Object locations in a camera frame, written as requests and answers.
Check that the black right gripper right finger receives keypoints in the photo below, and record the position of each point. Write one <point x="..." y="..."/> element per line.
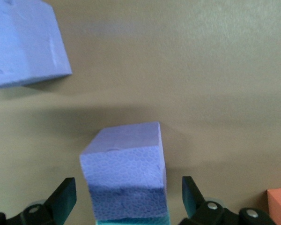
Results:
<point x="192" y="199"/>

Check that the purple foam block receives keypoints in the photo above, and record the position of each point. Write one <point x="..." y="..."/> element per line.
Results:
<point x="25" y="42"/>
<point x="124" y="168"/>

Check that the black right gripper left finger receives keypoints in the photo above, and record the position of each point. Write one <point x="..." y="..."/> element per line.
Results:
<point x="64" y="197"/>

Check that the large table cover sheet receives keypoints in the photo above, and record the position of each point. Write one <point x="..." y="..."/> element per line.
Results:
<point x="201" y="82"/>

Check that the orange foam block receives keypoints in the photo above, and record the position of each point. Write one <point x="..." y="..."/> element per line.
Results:
<point x="279" y="208"/>

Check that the light blue foam block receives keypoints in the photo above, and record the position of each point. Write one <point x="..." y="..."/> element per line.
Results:
<point x="131" y="221"/>

